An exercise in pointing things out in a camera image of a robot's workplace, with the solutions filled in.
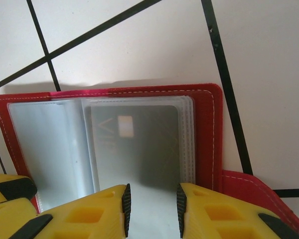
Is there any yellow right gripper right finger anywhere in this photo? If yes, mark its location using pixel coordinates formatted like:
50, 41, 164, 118
176, 183, 299, 239

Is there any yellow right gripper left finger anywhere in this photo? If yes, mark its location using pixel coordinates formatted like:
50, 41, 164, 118
12, 183, 132, 239

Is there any black VIP credit card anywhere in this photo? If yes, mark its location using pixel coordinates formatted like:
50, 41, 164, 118
86, 104, 182, 193

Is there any red card holder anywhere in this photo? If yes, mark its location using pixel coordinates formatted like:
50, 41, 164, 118
0, 83, 298, 239

